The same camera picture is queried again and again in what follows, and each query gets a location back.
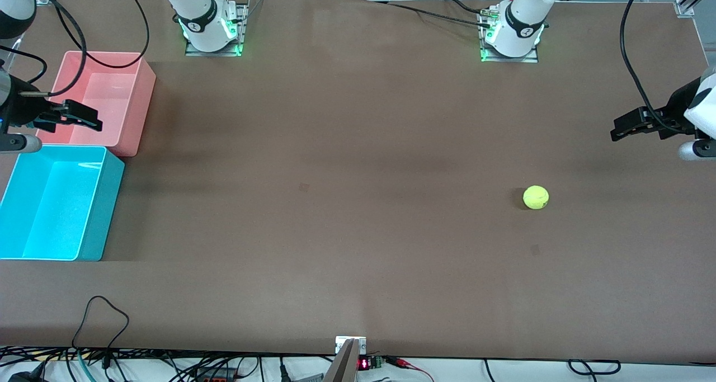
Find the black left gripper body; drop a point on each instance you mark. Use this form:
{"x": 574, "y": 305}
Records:
{"x": 675, "y": 108}

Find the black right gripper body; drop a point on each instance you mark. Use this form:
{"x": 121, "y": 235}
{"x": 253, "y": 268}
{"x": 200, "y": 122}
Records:
{"x": 18, "y": 108}

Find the yellow-green tennis ball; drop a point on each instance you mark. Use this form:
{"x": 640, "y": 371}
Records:
{"x": 536, "y": 197}

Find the pink plastic bin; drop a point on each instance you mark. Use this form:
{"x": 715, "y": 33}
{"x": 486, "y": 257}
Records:
{"x": 112, "y": 91}

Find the blue plastic bin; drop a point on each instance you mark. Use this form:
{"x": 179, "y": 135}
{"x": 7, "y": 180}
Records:
{"x": 56, "y": 203}

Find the circuit board with red display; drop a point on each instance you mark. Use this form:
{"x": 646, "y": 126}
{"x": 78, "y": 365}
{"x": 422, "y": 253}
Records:
{"x": 370, "y": 363}

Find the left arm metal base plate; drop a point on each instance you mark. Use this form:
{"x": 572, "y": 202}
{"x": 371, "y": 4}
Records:
{"x": 509, "y": 59}

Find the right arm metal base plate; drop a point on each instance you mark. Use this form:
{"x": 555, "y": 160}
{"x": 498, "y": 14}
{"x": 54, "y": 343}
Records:
{"x": 241, "y": 29}

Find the grey metal camera bracket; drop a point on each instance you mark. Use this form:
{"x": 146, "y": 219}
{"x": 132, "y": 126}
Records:
{"x": 350, "y": 345}

